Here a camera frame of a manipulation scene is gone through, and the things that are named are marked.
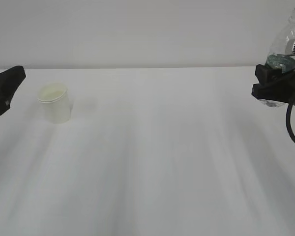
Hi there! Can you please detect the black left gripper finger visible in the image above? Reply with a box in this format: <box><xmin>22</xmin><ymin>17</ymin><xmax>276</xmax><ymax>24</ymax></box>
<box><xmin>0</xmin><ymin>65</ymin><xmax>26</xmax><ymax>115</ymax></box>

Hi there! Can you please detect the clear plastic water bottle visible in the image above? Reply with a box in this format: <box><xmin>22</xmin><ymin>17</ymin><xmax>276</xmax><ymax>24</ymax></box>
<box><xmin>259</xmin><ymin>8</ymin><xmax>295</xmax><ymax>107</ymax></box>

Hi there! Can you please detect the white paper cup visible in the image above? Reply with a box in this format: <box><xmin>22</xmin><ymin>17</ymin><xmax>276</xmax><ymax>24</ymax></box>
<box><xmin>37</xmin><ymin>83</ymin><xmax>71</xmax><ymax>124</ymax></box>

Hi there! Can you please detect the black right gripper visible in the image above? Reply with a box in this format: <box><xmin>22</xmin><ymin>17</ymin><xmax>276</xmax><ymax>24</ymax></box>
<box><xmin>252</xmin><ymin>64</ymin><xmax>295</xmax><ymax>104</ymax></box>

